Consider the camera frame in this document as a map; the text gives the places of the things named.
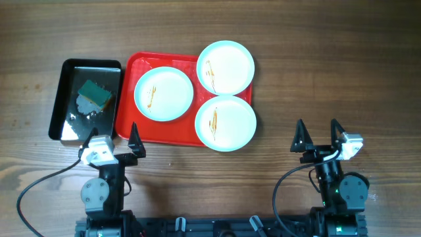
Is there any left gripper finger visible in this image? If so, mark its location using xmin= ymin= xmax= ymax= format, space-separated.
xmin=78 ymin=128 xmax=98 ymax=158
xmin=128 ymin=122 xmax=146 ymax=158

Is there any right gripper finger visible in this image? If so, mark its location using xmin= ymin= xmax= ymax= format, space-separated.
xmin=290 ymin=119 xmax=313 ymax=153
xmin=330 ymin=118 xmax=345 ymax=148

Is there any green yellow sponge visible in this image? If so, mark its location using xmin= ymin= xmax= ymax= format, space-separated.
xmin=78 ymin=80 xmax=112 ymax=111

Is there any white plate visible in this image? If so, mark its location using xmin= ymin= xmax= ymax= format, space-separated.
xmin=134 ymin=66 xmax=194 ymax=122
xmin=195 ymin=95 xmax=257 ymax=152
xmin=196 ymin=40 xmax=255 ymax=95

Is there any white plate bottom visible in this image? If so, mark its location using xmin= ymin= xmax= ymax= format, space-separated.
xmin=195 ymin=95 xmax=257 ymax=152

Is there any white plate top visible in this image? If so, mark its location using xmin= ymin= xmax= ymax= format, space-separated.
xmin=196 ymin=40 xmax=255 ymax=95

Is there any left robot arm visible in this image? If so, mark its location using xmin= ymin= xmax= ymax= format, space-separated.
xmin=74 ymin=123 xmax=146 ymax=237

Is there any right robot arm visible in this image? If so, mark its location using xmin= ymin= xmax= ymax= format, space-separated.
xmin=290 ymin=119 xmax=370 ymax=237

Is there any black metal tray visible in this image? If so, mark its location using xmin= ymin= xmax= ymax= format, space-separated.
xmin=48 ymin=59 xmax=123 ymax=142

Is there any red plastic tray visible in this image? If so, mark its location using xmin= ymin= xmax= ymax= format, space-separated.
xmin=114 ymin=51 xmax=253 ymax=147

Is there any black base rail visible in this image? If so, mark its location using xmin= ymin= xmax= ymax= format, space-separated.
xmin=74 ymin=215 xmax=368 ymax=237

